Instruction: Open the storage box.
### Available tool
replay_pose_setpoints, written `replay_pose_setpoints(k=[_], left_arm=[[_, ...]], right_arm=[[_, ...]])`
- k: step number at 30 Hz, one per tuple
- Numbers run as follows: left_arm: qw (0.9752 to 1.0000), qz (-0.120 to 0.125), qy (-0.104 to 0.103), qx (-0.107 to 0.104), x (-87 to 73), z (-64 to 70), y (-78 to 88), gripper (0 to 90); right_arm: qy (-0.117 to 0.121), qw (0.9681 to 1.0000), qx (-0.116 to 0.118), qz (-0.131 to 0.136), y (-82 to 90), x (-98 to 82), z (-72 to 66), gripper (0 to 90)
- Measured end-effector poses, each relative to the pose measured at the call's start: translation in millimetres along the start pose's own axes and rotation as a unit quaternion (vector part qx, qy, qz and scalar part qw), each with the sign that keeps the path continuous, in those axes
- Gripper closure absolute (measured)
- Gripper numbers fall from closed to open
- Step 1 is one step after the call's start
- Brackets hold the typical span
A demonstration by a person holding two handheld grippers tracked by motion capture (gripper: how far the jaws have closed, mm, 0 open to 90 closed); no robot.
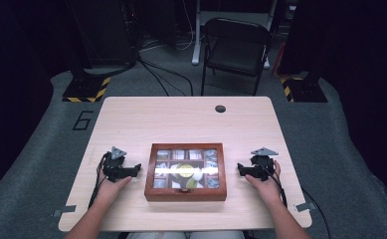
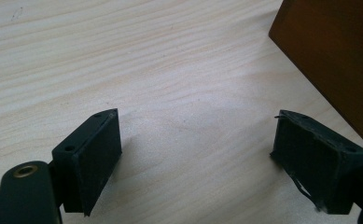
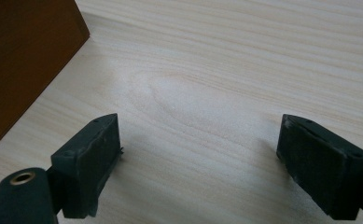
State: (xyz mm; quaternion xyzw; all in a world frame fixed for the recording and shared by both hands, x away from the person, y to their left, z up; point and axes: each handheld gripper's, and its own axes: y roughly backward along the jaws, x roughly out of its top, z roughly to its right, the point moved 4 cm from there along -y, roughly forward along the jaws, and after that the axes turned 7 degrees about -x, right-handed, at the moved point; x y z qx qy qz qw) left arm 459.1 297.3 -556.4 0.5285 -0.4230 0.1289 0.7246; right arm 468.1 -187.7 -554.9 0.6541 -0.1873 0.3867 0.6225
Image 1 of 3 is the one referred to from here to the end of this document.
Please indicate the wooden box with glass lid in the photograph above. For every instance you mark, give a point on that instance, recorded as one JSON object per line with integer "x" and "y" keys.
{"x": 185, "y": 195}

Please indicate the red and white packet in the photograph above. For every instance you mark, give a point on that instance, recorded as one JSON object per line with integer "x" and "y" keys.
{"x": 195, "y": 154}
{"x": 178, "y": 154}

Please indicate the dark equipment cabinet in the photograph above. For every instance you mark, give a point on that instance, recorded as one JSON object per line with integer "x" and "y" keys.
{"x": 104, "y": 33}

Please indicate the black folding chair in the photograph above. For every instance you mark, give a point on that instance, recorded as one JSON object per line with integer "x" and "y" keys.
{"x": 237, "y": 53}

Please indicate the person's right hand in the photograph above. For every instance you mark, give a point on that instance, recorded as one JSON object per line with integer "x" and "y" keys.
{"x": 269, "y": 189}

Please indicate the black table grommet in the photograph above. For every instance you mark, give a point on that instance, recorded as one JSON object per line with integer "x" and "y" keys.
{"x": 220, "y": 108}

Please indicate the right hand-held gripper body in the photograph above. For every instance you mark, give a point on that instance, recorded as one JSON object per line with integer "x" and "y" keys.
{"x": 262, "y": 164}

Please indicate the grey tape strip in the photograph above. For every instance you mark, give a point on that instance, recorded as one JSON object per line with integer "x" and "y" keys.
{"x": 304, "y": 207}
{"x": 65, "y": 210}

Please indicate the black stand base hazard stripes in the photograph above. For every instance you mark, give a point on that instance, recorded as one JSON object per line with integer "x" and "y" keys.
{"x": 305, "y": 90}
{"x": 85, "y": 89}

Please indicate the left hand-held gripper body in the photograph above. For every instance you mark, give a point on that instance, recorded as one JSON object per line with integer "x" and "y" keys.
{"x": 114, "y": 167}

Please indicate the person's left hand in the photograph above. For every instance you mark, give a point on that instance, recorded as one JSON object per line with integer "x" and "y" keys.
{"x": 109, "y": 191}

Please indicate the silver foil packet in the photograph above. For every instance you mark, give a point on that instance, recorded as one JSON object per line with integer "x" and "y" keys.
{"x": 160, "y": 183}
{"x": 161, "y": 168}
{"x": 162, "y": 154}

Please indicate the white capsule with yellow-green lid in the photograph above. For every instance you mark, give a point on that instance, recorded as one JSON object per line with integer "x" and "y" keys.
{"x": 192, "y": 183}
{"x": 197, "y": 174}
{"x": 185, "y": 170}
{"x": 175, "y": 184}

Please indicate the silver packet with colourful print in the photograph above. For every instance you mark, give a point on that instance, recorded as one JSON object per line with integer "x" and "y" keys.
{"x": 213, "y": 182}
{"x": 212, "y": 166}
{"x": 211, "y": 155}

